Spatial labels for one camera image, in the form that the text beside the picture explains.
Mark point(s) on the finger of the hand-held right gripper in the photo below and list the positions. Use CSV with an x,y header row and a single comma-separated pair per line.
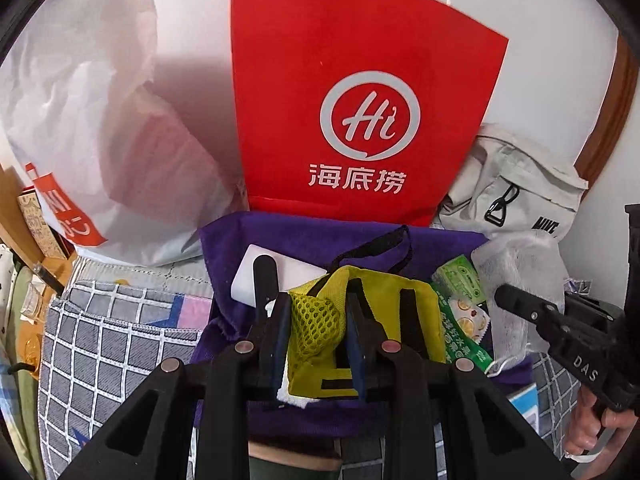
x,y
595,309
530,307

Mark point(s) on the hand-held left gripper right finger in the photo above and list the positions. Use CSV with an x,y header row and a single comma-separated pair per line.
x,y
353,355

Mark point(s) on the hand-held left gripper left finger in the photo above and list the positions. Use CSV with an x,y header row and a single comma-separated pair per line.
x,y
280,345

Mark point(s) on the white gauze cloth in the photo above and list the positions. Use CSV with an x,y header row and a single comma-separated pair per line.
x,y
520,265

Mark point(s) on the person's right hand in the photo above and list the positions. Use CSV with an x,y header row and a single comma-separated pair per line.
x,y
585,430

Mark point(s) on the white foam block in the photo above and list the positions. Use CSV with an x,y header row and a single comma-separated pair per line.
x,y
285,272

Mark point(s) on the green tissue packet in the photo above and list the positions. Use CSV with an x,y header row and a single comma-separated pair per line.
x,y
457,280

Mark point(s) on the blue tissue pack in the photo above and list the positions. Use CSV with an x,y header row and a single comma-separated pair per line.
x,y
525,402

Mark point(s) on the purple towel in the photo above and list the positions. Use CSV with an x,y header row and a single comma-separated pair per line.
x,y
225,270

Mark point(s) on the grey sling bag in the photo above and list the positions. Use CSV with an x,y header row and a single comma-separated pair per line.
x,y
520,180

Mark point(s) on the patterned brown box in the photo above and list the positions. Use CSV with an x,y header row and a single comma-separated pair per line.
x,y
39,227

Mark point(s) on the red paper bag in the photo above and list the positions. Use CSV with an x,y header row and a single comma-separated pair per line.
x,y
360,85

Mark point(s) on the white plastic shopping bag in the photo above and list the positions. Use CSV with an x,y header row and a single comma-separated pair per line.
x,y
100,110

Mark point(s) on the brown wooden bed frame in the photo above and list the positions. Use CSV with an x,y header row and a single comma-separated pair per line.
x,y
612,110

